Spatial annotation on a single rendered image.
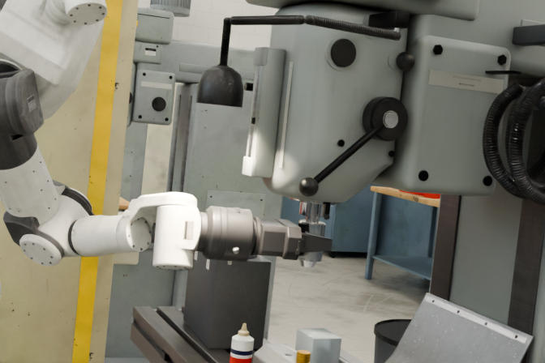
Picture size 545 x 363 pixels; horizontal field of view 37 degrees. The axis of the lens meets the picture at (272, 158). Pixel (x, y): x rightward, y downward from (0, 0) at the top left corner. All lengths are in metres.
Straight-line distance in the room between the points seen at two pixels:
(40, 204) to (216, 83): 0.39
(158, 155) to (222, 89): 8.53
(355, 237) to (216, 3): 3.85
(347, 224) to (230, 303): 7.07
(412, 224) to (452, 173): 7.23
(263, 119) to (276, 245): 0.21
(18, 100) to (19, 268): 1.79
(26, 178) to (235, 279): 0.52
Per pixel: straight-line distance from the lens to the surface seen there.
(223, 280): 1.69
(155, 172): 9.77
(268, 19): 1.20
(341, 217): 8.70
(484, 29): 1.42
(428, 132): 1.35
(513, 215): 1.54
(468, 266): 1.64
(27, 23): 1.42
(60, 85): 1.41
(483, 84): 1.41
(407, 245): 8.67
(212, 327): 1.71
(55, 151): 2.99
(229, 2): 10.98
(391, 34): 1.24
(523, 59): 1.47
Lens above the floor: 1.44
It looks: 3 degrees down
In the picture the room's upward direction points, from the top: 6 degrees clockwise
